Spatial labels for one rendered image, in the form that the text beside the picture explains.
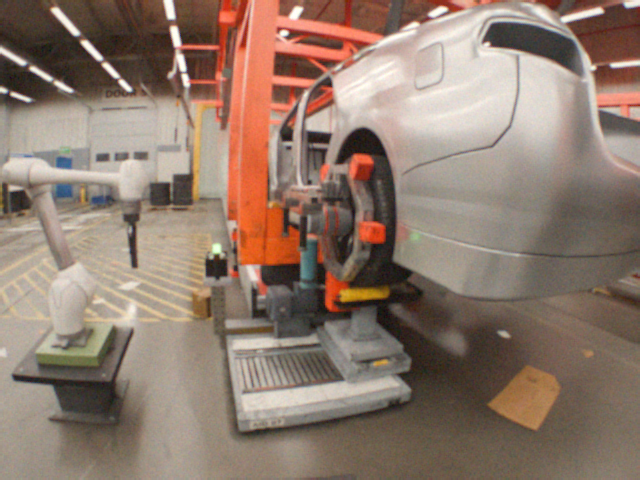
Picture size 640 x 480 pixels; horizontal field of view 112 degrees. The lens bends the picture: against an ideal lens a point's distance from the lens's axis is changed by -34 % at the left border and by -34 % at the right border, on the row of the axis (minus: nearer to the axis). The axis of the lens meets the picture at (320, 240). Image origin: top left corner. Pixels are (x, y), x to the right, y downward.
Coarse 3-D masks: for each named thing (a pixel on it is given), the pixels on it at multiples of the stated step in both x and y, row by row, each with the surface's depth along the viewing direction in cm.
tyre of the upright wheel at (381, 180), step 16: (384, 160) 146; (384, 176) 134; (384, 192) 131; (384, 208) 129; (384, 224) 129; (384, 240) 131; (336, 256) 179; (384, 256) 133; (368, 272) 142; (384, 272) 141; (400, 272) 143
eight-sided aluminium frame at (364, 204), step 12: (336, 168) 155; (348, 168) 140; (324, 180) 171; (348, 180) 141; (360, 180) 139; (360, 192) 134; (360, 204) 130; (372, 204) 132; (360, 216) 131; (372, 216) 133; (360, 240) 133; (324, 252) 174; (360, 252) 134; (324, 264) 172; (336, 264) 168; (348, 264) 143; (360, 264) 141; (336, 276) 157; (348, 276) 151
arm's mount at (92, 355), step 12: (96, 324) 130; (108, 324) 132; (48, 336) 109; (96, 336) 119; (108, 336) 124; (48, 348) 101; (60, 348) 103; (72, 348) 106; (84, 348) 108; (96, 348) 110; (48, 360) 98; (60, 360) 100; (72, 360) 102; (84, 360) 104; (96, 360) 105
